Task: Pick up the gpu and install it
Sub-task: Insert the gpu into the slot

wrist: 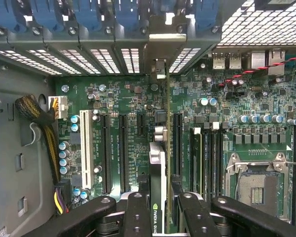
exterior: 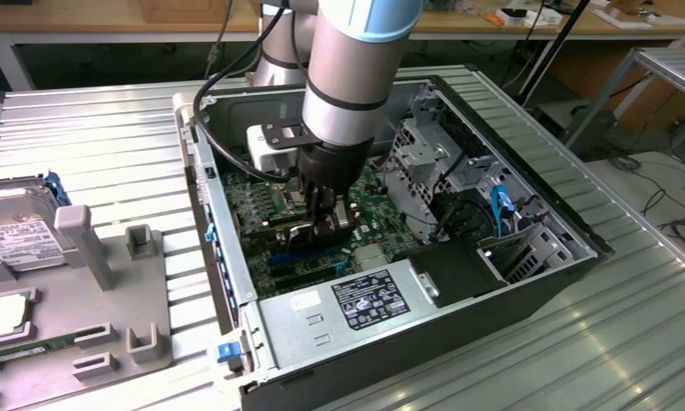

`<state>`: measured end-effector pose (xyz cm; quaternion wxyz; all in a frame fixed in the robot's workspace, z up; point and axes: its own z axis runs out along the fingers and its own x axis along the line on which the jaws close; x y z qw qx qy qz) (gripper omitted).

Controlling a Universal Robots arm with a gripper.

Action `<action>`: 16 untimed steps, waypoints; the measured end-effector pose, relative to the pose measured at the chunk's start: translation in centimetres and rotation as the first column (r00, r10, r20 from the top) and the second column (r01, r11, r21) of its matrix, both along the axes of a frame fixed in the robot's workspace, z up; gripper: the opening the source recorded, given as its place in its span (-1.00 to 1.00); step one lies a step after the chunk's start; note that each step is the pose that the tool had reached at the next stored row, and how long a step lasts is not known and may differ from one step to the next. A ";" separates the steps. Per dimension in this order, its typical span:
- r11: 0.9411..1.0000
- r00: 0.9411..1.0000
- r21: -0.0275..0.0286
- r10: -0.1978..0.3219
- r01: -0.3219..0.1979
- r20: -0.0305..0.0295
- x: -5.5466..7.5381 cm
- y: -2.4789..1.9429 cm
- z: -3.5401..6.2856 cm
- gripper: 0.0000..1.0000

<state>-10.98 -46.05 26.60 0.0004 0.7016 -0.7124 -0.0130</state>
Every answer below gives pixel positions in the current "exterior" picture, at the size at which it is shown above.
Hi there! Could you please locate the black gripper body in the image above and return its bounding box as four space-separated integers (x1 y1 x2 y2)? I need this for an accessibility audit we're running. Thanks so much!
295 135 378 202

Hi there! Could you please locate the green graphics card black fan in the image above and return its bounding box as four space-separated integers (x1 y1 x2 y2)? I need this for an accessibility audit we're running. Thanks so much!
243 204 360 254

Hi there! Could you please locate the CPU socket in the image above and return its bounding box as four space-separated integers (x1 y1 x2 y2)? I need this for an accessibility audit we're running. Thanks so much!
279 179 308 215

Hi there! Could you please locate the green motherboard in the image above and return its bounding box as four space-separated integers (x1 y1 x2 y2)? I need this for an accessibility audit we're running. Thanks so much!
222 158 424 299

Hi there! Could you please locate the blue expansion slot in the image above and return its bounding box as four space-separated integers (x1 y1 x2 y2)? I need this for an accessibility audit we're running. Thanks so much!
267 251 344 265

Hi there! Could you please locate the silver chipset heatsink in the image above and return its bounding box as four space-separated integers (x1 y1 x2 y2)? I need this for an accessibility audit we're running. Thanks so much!
351 246 387 269

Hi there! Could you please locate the silver drive cage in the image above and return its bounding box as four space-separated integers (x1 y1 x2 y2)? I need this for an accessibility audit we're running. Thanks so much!
386 117 492 241

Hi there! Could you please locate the black plastic shroud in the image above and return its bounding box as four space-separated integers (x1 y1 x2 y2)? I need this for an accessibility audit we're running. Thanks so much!
394 241 510 309

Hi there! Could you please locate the silver power supply with label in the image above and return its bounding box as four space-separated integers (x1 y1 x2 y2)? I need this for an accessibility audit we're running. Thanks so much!
251 259 435 373

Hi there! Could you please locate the black open PC case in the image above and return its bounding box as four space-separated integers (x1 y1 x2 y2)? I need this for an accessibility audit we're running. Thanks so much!
172 74 616 411

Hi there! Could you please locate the blue case latch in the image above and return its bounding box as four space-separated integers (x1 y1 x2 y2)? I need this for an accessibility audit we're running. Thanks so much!
214 342 239 365

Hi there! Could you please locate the silver disk bay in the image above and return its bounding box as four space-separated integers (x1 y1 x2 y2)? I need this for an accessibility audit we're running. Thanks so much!
476 222 599 286

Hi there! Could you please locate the black floor stand base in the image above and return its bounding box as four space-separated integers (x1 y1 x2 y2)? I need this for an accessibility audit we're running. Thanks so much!
534 102 618 146

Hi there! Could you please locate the blue disk caddy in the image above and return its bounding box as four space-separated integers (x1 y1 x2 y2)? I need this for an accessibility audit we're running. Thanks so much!
40 170 74 211

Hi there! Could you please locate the black slanted pole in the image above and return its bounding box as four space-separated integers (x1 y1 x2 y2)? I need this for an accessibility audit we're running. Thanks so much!
516 0 594 106

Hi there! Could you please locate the orange and white box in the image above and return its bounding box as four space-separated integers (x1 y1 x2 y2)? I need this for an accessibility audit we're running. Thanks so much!
487 7 564 27

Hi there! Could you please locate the grey parts rack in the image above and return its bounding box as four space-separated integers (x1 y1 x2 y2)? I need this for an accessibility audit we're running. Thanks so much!
0 204 176 411

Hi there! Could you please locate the wooden workbench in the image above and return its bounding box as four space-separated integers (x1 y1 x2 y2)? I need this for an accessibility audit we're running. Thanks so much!
0 0 685 44

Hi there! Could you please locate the silver hard disk white label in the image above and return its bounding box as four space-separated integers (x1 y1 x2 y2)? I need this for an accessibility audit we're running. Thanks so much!
0 183 64 273

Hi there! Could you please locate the white flat package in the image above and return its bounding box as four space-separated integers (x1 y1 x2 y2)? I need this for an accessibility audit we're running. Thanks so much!
591 0 654 30

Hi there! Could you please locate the silver CPU chip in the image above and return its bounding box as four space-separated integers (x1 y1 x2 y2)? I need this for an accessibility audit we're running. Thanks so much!
0 293 30 339

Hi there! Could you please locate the green RAM stick on rack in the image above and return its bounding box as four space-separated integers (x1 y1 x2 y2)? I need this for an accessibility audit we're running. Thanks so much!
0 337 52 363

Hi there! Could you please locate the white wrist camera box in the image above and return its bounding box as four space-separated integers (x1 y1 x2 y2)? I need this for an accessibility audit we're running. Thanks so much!
246 122 323 181

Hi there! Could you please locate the black wire bundle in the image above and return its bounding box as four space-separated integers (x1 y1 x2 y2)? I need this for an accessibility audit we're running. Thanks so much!
434 192 492 245

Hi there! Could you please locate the blue flat wire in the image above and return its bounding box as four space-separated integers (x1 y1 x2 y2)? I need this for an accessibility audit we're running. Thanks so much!
491 183 519 239

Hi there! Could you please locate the metal frame slatted table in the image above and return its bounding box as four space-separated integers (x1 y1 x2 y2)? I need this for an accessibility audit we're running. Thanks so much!
564 46 685 146

